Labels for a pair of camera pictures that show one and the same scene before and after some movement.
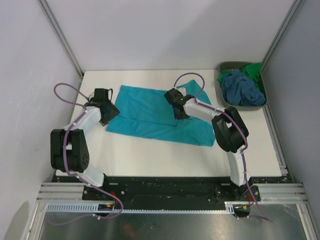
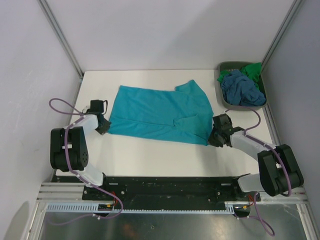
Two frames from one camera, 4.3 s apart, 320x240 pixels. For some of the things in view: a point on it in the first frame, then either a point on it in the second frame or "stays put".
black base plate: x=170 y=192 stays put
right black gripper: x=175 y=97 -> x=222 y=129
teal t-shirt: x=147 y=112 stays put
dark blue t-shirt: x=239 y=90 stays put
